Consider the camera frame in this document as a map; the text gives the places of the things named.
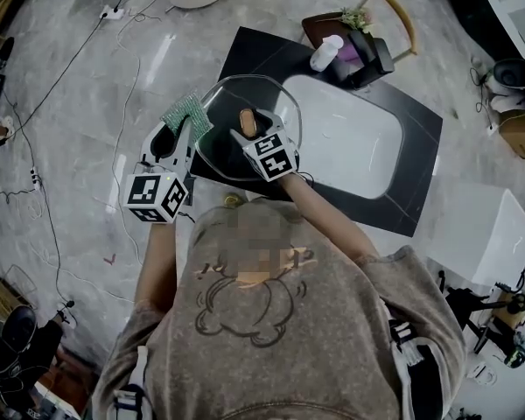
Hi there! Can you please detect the grey backpack shoulder strap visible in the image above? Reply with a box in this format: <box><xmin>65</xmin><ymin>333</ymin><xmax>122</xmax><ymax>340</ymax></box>
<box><xmin>387</xmin><ymin>317</ymin><xmax>443</xmax><ymax>420</ymax></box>
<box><xmin>111</xmin><ymin>346</ymin><xmax>152</xmax><ymax>420</ymax></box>

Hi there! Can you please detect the white vanity cabinet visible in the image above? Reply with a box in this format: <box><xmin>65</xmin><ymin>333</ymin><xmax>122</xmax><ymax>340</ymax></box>
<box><xmin>472</xmin><ymin>0</ymin><xmax>525</xmax><ymax>60</ymax></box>

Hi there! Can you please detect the wooden chair dark seat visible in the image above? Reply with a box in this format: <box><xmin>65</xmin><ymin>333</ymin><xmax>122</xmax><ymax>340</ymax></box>
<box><xmin>301</xmin><ymin>0</ymin><xmax>419</xmax><ymax>67</ymax></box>

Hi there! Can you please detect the person's left forearm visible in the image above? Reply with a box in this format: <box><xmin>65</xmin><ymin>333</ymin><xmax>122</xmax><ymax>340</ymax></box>
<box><xmin>133</xmin><ymin>220</ymin><xmax>189</xmax><ymax>314</ymax></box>

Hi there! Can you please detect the white pump soap bottle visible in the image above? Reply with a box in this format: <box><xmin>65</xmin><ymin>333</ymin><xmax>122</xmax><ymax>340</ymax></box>
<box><xmin>309</xmin><ymin>34</ymin><xmax>345</xmax><ymax>73</ymax></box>

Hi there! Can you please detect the large cardboard box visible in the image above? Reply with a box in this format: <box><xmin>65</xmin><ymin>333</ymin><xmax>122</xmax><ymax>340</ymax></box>
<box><xmin>498</xmin><ymin>109</ymin><xmax>525</xmax><ymax>164</ymax></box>

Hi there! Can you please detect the black tripod stand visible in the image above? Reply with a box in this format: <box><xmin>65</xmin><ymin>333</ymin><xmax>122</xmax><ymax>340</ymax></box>
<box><xmin>437</xmin><ymin>269</ymin><xmax>525</xmax><ymax>358</ymax></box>

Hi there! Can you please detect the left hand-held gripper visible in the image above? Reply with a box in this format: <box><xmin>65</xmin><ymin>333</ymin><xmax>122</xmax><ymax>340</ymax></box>
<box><xmin>122</xmin><ymin>122</ymin><xmax>194</xmax><ymax>225</ymax></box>

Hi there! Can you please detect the black sink counter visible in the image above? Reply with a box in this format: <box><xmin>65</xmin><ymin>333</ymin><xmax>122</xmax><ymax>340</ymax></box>
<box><xmin>190</xmin><ymin>26</ymin><xmax>444</xmax><ymax>239</ymax></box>

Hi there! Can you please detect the white sink basin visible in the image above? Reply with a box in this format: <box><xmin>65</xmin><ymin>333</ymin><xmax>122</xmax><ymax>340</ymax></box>
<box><xmin>274</xmin><ymin>75</ymin><xmax>404</xmax><ymax>200</ymax></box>

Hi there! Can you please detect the small flowering plant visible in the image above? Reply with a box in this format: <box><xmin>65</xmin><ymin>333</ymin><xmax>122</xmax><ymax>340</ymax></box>
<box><xmin>339</xmin><ymin>6</ymin><xmax>375</xmax><ymax>34</ymax></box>

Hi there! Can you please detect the black round device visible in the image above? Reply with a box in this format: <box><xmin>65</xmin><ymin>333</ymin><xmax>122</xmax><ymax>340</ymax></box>
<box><xmin>491</xmin><ymin>58</ymin><xmax>525</xmax><ymax>90</ymax></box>

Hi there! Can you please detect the black faucet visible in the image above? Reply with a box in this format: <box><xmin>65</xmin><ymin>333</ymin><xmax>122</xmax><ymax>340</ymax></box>
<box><xmin>339</xmin><ymin>30</ymin><xmax>396</xmax><ymax>90</ymax></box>

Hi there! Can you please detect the brown printed t-shirt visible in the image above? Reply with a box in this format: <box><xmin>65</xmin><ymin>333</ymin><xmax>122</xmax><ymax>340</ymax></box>
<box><xmin>91</xmin><ymin>197</ymin><xmax>467</xmax><ymax>420</ymax></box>

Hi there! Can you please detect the person's right forearm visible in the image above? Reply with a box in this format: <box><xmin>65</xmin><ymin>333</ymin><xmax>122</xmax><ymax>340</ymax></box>
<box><xmin>277</xmin><ymin>172</ymin><xmax>380</xmax><ymax>266</ymax></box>

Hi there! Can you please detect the white square cabinet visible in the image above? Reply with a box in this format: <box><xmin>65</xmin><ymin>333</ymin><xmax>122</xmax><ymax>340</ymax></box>
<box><xmin>426</xmin><ymin>188</ymin><xmax>525</xmax><ymax>288</ymax></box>

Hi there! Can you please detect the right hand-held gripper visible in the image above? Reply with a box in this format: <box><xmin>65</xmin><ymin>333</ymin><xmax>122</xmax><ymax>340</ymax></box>
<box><xmin>228</xmin><ymin>108</ymin><xmax>302</xmax><ymax>183</ymax></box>

